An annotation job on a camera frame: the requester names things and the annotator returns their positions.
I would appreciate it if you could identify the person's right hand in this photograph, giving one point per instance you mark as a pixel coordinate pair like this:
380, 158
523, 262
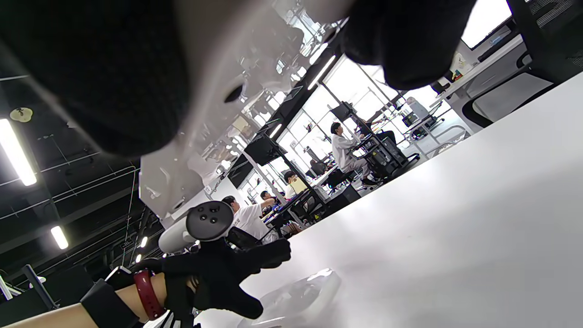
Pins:
100, 68

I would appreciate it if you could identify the person's left hand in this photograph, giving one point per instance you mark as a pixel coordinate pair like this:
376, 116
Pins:
218, 269

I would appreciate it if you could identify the smooth white Hanoi Tower plate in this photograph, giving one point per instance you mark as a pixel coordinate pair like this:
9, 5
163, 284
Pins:
205, 150

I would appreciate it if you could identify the person's left forearm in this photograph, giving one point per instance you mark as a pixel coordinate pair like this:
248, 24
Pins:
54, 319

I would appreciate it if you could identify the grey left hand controller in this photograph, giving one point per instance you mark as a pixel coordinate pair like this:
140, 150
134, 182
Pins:
209, 221

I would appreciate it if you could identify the red wrist band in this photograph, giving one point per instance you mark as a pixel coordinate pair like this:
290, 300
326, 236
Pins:
148, 296

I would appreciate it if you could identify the cream ceiling detector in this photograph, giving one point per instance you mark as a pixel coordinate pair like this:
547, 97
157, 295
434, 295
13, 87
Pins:
21, 114

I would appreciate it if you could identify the black hanging monitor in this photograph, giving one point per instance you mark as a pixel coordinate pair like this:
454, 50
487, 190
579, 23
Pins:
239, 173
264, 149

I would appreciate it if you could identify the long ceiling tube light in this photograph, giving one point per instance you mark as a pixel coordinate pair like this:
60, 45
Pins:
59, 238
16, 152

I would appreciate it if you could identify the white bottle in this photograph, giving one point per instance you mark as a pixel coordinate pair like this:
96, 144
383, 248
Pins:
457, 61

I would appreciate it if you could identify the white office desk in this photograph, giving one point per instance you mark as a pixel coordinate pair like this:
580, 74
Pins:
483, 68

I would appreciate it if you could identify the bright computer monitor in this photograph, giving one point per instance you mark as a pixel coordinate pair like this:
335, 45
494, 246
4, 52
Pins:
485, 20

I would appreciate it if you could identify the black office chair plastic base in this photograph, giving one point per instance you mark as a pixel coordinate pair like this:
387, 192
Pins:
560, 41

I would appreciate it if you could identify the black left wrist camera unit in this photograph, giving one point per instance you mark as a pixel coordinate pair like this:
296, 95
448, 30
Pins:
109, 305

